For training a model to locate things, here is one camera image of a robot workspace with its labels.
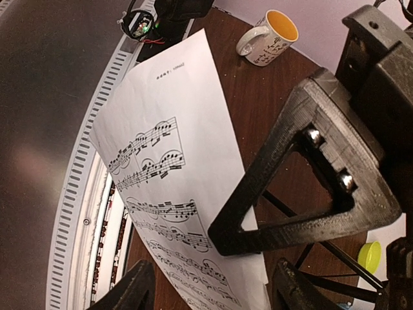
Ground white patterned mug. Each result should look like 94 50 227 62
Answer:
236 10 299 67

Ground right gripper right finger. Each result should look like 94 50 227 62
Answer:
272 258 326 309

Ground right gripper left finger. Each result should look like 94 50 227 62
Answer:
88 260 156 310

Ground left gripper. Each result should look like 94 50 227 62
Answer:
336 5 412 207

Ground green bowl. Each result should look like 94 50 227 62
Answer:
358 241 382 274

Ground black music stand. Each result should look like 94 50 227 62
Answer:
259 189 387 307

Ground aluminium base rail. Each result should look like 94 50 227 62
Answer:
45 0 194 310

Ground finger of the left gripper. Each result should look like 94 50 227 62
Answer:
208 69 402 256

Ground sheet music page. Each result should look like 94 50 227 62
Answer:
90 30 270 309

